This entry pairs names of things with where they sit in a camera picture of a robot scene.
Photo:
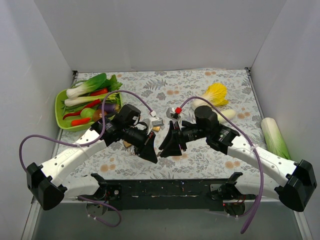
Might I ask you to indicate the purple eggplant toy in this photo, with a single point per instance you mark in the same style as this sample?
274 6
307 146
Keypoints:
109 107

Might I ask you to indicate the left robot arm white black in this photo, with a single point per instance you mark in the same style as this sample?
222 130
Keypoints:
47 182

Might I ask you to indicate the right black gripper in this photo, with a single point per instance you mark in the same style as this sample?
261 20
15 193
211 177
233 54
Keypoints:
178 138

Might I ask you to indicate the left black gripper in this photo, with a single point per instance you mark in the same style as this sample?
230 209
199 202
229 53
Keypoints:
146 142

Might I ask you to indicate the red chili pepper toy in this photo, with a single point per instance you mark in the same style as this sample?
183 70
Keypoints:
78 113

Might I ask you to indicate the green apple toy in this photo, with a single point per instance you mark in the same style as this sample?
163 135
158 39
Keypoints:
87 113

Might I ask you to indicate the white radish toy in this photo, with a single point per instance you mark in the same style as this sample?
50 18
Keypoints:
228 113

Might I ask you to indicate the floral tablecloth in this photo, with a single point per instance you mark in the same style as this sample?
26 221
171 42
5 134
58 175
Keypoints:
199 161

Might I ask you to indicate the small brass padlock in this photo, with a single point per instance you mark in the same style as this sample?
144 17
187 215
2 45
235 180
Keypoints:
156 129

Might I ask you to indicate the orange carrot toy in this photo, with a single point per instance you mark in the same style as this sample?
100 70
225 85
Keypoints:
81 121

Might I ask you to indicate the green plastic tray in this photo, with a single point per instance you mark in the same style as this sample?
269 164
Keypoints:
61 109

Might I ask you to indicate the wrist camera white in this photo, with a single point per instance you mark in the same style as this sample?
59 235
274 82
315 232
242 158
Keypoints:
174 113
153 122

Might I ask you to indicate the celery stalk toy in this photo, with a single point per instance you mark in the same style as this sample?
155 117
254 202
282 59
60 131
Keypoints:
87 99

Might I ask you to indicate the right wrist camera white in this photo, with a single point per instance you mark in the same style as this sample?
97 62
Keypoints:
174 113

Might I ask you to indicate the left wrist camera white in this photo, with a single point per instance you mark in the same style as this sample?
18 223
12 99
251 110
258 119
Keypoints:
153 122

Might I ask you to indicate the bok choy toy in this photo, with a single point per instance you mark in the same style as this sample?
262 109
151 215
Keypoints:
87 86

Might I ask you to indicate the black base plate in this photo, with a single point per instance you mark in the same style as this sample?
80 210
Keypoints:
162 194

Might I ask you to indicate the green lettuce leaf toy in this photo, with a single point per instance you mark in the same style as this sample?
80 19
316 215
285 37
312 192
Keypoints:
112 84

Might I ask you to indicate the yellow napa cabbage toy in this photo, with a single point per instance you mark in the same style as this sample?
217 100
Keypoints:
215 94

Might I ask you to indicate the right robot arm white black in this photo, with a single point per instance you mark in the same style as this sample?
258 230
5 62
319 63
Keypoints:
290 182

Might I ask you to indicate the brown onion toy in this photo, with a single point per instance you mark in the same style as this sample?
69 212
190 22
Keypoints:
98 114

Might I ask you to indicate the large green white cabbage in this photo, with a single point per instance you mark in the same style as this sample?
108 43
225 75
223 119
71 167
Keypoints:
273 138

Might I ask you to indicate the large brass padlock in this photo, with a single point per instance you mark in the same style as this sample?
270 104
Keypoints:
126 144

